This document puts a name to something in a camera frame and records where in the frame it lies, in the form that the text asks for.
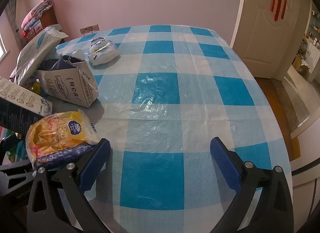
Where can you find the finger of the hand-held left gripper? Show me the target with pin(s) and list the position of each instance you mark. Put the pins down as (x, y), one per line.
(17, 170)
(10, 140)

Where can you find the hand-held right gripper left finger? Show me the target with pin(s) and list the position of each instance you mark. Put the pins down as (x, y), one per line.
(96, 165)

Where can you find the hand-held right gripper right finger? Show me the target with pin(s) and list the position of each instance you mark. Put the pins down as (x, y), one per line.
(225, 165)

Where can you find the cartoon print tissue pack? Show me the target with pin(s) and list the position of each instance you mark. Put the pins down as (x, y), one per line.
(55, 132)

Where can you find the blue checked tablecloth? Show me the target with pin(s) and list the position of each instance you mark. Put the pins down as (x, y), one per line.
(187, 122)

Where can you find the yellow green snack wrapper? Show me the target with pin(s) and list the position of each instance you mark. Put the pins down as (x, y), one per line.
(36, 88)

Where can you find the crushed white milk carton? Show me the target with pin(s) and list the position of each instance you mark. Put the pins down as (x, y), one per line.
(67, 85)

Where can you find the large white plastic bag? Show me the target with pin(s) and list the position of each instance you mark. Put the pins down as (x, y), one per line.
(32, 52)

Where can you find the window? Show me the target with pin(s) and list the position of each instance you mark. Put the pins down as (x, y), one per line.
(2, 47)

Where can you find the grey mesh curtain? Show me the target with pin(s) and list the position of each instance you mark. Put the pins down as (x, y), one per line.
(11, 17)

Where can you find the cardboard box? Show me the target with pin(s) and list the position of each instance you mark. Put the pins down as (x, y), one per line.
(300, 65)

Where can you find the wooden cabinet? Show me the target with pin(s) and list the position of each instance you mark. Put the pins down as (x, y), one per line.
(47, 19)

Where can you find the folded floral blanket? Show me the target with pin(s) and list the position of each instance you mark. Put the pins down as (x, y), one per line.
(37, 10)

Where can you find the white door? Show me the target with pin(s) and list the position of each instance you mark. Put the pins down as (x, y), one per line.
(257, 35)

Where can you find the beige wall socket panel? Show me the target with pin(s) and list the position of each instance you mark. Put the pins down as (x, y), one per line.
(94, 27)

